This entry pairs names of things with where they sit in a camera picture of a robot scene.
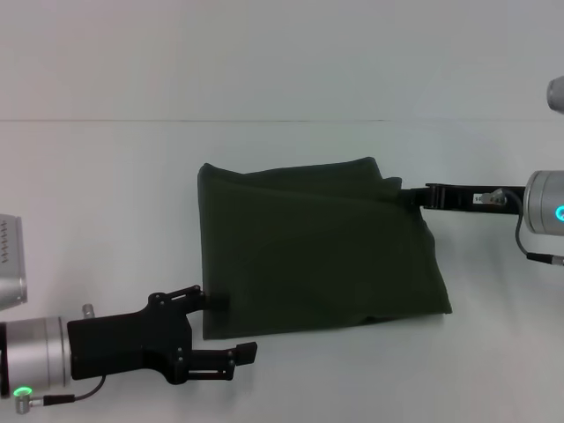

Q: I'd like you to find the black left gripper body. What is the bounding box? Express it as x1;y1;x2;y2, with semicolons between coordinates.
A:
66;294;196;385

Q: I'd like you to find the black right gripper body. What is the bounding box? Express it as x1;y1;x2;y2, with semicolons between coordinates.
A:
424;182;528;218

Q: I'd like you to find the dark green t-shirt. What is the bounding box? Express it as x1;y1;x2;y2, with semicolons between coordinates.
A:
196;156;456;342

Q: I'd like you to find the left arm cable with plug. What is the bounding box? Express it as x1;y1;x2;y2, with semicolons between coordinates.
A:
12;302;108;416

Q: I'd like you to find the arm cable with plug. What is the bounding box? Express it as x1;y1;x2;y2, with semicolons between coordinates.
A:
478;186;564;268
12;302;108;416

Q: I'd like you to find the right arm cable with plug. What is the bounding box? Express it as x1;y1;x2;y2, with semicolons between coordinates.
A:
478;186;564;268

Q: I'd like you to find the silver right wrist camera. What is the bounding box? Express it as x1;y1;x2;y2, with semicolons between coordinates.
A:
545;75;564;114

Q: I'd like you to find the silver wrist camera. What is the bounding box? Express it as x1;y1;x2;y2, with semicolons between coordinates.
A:
545;75;564;114
0;213;29;312

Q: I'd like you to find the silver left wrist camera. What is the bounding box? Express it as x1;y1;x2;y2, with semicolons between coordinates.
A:
0;213;29;312

